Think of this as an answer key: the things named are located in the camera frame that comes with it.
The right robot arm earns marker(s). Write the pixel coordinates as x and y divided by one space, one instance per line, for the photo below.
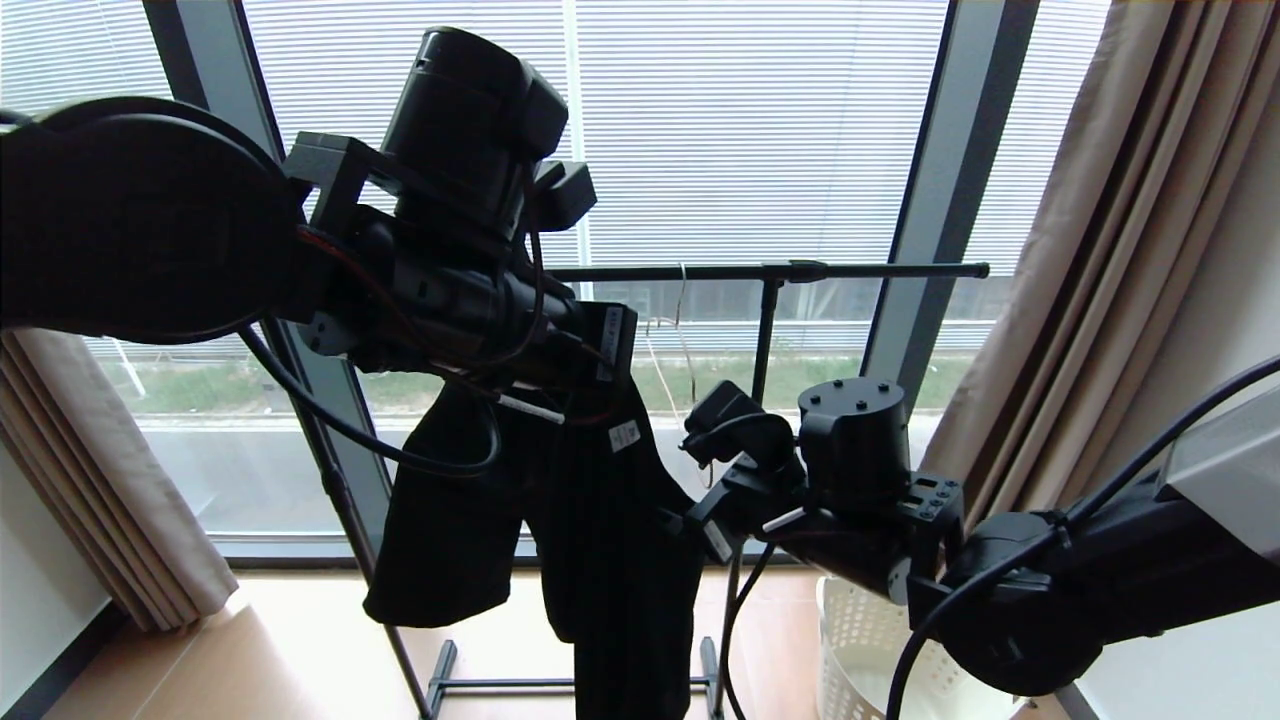
1100 570

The pink clothes hanger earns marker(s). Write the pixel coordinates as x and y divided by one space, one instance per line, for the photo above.
682 290

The white laundry basket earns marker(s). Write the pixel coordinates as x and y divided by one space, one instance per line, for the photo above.
860 650

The black clothes rack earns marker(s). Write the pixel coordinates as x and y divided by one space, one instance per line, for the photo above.
850 271

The window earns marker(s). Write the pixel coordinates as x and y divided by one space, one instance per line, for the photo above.
750 120

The black garment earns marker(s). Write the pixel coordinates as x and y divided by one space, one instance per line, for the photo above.
620 560

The beige curtain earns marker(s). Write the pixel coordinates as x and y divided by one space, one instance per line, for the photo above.
1100 250
100 470

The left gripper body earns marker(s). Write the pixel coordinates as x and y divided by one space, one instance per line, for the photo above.
470 320

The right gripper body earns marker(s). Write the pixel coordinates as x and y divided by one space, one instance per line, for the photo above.
840 545

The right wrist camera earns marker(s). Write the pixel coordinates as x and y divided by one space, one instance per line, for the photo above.
725 410

